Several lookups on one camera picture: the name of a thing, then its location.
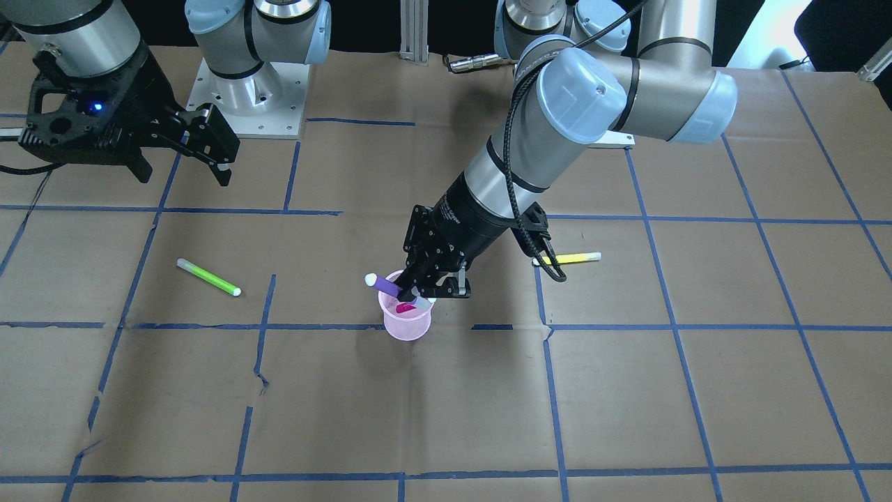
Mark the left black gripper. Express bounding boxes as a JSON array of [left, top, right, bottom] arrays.
[[397, 175, 551, 304]]

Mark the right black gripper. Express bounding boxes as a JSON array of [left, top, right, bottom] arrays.
[[18, 42, 241, 187]]

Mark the pink plastic cup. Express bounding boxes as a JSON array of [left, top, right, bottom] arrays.
[[377, 270, 435, 341]]

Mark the purple marker pen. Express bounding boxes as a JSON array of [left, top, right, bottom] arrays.
[[365, 273, 401, 298]]

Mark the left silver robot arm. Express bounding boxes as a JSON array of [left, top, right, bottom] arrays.
[[395, 1, 738, 303]]

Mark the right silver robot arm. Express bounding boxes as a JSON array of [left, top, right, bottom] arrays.
[[2, 1, 332, 185]]

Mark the green marker pen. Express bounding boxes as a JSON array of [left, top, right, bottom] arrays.
[[176, 258, 242, 298]]

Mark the yellow marker pen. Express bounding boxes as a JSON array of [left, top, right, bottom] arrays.
[[531, 252, 602, 266]]

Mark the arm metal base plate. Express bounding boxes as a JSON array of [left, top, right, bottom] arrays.
[[185, 60, 314, 140], [588, 131, 636, 149]]

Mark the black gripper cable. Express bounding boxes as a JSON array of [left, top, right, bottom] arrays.
[[505, 0, 652, 283]]

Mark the aluminium frame post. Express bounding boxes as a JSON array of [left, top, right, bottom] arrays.
[[399, 0, 429, 66]]

